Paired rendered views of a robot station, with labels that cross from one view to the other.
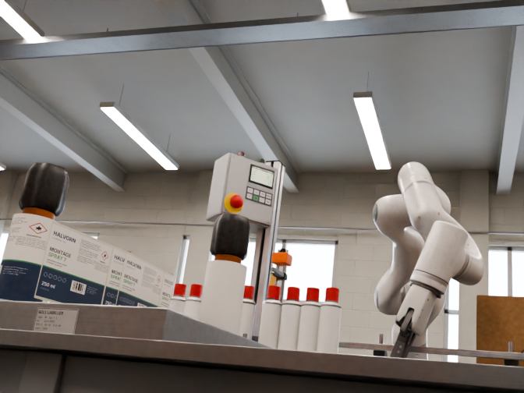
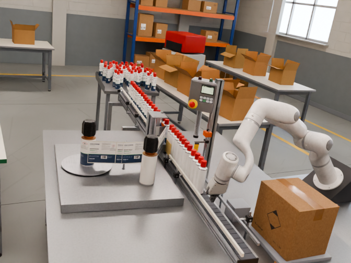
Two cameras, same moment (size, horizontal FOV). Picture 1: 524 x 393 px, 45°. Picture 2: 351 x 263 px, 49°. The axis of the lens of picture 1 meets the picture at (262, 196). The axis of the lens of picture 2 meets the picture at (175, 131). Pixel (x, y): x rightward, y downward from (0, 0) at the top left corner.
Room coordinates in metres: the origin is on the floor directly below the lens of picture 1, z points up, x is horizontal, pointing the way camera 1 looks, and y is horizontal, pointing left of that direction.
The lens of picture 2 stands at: (-0.09, -1.42, 1.95)
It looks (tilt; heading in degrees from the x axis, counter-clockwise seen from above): 20 degrees down; 42
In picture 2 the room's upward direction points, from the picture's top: 8 degrees clockwise
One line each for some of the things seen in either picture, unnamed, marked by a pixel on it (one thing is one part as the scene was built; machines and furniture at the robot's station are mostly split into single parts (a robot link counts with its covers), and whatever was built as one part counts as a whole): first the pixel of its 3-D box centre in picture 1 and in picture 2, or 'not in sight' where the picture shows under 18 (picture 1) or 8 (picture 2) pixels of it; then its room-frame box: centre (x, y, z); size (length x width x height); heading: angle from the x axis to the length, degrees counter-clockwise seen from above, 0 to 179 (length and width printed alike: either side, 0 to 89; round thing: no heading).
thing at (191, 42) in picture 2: not in sight; (182, 63); (5.88, 4.03, 0.61); 0.70 x 0.60 x 1.22; 82
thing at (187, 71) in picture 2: not in sight; (195, 80); (3.58, 1.68, 0.97); 0.45 x 0.44 x 0.37; 164
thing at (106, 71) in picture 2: not in sight; (125, 73); (2.85, 2.16, 0.98); 0.57 x 0.46 x 0.21; 153
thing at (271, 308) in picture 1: (270, 327); (191, 165); (1.61, -0.06, 0.98); 0.05 x 0.05 x 0.20
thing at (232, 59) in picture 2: not in sight; (235, 56); (6.12, 2.90, 0.97); 0.52 x 0.36 x 0.37; 164
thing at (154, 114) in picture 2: not in sight; (157, 114); (1.74, 0.42, 1.14); 0.14 x 0.11 x 0.01; 63
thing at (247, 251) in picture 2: not in sight; (185, 178); (1.64, 0.00, 0.86); 1.65 x 0.08 x 0.04; 63
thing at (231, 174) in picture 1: (242, 193); (203, 95); (1.77, 0.06, 1.38); 0.17 x 0.10 x 0.19; 118
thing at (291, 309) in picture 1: (289, 327); (195, 168); (1.59, -0.11, 0.98); 0.05 x 0.05 x 0.20
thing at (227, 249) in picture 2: not in sight; (185, 178); (1.64, 0.00, 0.85); 1.65 x 0.11 x 0.05; 63
